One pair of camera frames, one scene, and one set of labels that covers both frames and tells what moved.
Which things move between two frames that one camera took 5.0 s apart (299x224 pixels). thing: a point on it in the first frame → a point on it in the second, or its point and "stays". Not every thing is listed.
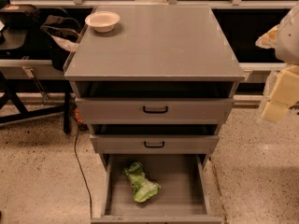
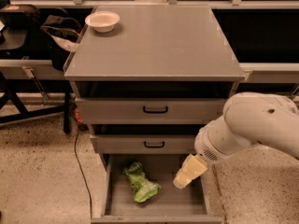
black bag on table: x=20 y=16 stays
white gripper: x=289 y=39 → x=204 y=148
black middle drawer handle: x=153 y=147 stays
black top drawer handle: x=154 y=111 stays
